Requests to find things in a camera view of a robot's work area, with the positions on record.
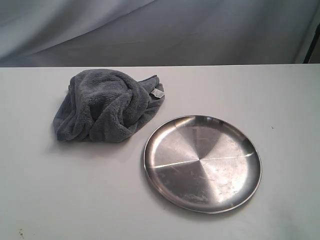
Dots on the grey fluffy towel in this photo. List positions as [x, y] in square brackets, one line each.
[105, 105]

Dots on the round stainless steel plate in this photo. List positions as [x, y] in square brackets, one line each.
[202, 164]

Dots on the white backdrop cloth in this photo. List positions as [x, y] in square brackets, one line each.
[122, 33]

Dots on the black backdrop stand pole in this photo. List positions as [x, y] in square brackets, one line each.
[312, 46]

